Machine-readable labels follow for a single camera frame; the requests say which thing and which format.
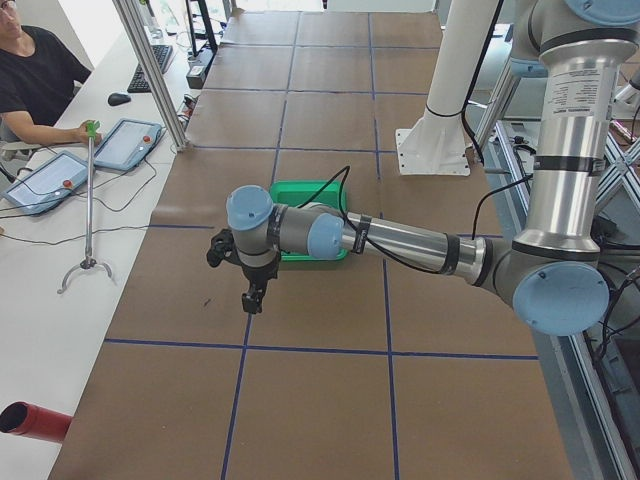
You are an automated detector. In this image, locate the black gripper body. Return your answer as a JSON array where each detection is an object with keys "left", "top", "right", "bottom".
[{"left": 242, "top": 263, "right": 278, "bottom": 285}]

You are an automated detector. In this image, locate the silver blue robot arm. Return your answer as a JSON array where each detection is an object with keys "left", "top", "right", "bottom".
[{"left": 207, "top": 1, "right": 639, "bottom": 336}]

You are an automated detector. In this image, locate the green plastic tray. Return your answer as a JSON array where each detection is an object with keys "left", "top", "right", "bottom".
[{"left": 269, "top": 180, "right": 348, "bottom": 262}]

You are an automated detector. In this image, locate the silver reacher grabber tool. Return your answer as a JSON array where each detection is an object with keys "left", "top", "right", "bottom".
[{"left": 57, "top": 120, "right": 113, "bottom": 295}]

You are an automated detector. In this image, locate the far blue teach pendant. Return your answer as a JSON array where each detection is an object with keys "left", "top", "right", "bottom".
[{"left": 94, "top": 118, "right": 162, "bottom": 172}]

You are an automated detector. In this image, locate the blue teach pendant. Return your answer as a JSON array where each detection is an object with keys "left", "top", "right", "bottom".
[
  {"left": 94, "top": 118, "right": 162, "bottom": 172},
  {"left": 1, "top": 151, "right": 89, "bottom": 215}
]

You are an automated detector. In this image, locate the near blue teach pendant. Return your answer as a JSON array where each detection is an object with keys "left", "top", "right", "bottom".
[{"left": 1, "top": 151, "right": 89, "bottom": 215}]

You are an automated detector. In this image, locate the black keyboard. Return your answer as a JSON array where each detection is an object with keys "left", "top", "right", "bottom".
[{"left": 126, "top": 44, "right": 175, "bottom": 95}]

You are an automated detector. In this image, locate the black computer mouse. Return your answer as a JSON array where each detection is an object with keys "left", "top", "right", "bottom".
[{"left": 107, "top": 92, "right": 131, "bottom": 107}]

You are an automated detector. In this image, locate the red tube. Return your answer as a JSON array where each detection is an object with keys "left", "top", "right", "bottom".
[{"left": 1, "top": 401, "right": 73, "bottom": 444}]

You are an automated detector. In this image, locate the person in black shirt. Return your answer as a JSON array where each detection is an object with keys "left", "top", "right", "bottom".
[{"left": 1, "top": 1, "right": 91, "bottom": 146}]

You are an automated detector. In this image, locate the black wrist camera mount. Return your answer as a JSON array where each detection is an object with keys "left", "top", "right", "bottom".
[{"left": 206, "top": 228, "right": 239, "bottom": 268}]

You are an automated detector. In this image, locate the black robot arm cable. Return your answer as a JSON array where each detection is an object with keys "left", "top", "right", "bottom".
[{"left": 292, "top": 0, "right": 536, "bottom": 275}]

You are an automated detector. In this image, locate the white pedestal base plate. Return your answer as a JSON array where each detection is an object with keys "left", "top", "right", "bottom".
[{"left": 395, "top": 110, "right": 470, "bottom": 176}]

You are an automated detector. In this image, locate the aluminium frame post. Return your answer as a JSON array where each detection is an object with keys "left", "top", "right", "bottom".
[{"left": 113, "top": 0, "right": 188, "bottom": 152}]

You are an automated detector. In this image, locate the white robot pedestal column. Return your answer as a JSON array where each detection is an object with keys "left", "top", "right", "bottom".
[{"left": 425, "top": 0, "right": 503, "bottom": 118}]

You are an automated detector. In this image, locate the aluminium side frame rail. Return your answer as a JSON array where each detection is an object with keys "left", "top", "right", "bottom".
[{"left": 475, "top": 7, "right": 639, "bottom": 479}]

